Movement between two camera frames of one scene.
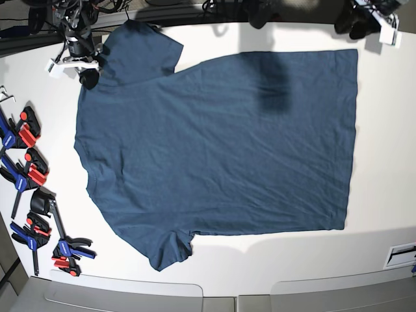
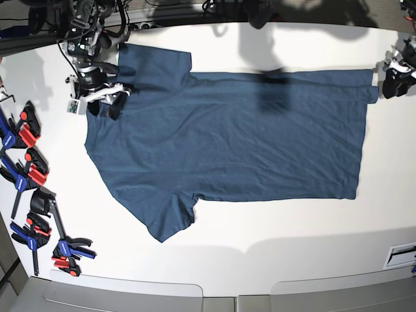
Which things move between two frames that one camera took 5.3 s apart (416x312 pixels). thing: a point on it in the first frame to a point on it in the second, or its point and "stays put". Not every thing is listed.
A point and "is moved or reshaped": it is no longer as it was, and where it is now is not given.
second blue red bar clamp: (35, 171) stays put
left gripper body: (82, 53) to (90, 84)
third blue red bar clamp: (34, 234) stays put
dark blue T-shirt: (244, 143) is moved or reshaped
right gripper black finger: (357, 23) to (397, 84)
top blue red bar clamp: (27, 131) stays put
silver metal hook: (4, 93) stays put
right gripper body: (390, 22) to (403, 58)
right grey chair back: (389, 290) stays put
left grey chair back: (75, 292) stays put
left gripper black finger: (89, 78) to (113, 111)
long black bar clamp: (67, 251) stays put
